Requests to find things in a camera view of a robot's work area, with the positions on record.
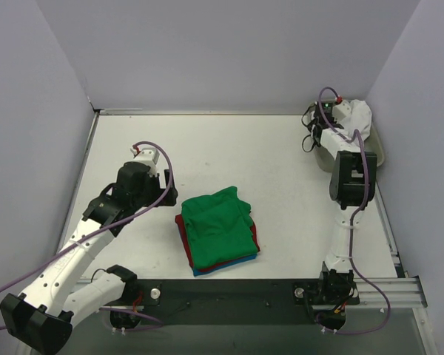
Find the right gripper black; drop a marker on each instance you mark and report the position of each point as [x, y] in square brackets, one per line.
[316, 120]

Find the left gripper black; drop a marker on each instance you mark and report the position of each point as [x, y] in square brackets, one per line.
[166, 187]

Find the red t shirt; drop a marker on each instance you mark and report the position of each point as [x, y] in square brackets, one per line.
[182, 233]

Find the grey plastic tray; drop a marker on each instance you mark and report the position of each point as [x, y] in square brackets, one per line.
[373, 144]

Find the green t shirt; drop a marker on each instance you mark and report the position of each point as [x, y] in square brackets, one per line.
[218, 228]

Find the blue t shirt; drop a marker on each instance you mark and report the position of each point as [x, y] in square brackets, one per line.
[200, 272]

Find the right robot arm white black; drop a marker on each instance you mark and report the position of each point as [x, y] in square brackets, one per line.
[351, 188]

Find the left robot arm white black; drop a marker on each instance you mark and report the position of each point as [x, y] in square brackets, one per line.
[45, 313]

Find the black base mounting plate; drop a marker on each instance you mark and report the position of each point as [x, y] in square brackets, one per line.
[242, 315]

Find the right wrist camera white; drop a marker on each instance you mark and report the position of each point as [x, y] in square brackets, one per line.
[342, 109]

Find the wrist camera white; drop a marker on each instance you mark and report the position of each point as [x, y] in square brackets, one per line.
[148, 157]
[342, 109]

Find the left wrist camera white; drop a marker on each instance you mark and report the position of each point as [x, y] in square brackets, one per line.
[148, 157]

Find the aluminium rail profile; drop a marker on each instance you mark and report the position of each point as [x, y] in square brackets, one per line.
[392, 292]

